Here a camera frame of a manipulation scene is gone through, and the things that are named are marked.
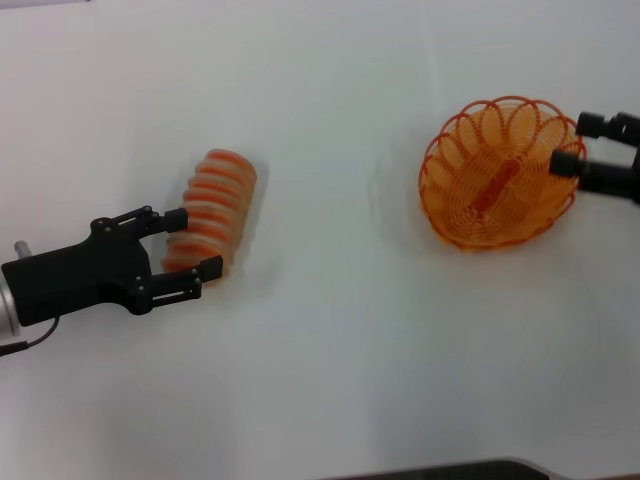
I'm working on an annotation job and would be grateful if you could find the orange striped bread roll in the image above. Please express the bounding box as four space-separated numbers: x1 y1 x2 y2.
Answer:
160 147 259 281

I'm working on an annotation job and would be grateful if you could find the orange woven plastic basket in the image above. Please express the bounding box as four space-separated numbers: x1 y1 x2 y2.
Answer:
418 95 587 252

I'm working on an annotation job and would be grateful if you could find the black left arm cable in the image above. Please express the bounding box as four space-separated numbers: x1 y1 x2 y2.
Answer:
0 317 61 357

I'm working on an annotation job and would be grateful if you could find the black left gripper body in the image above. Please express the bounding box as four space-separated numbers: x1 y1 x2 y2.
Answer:
1 217 154 317

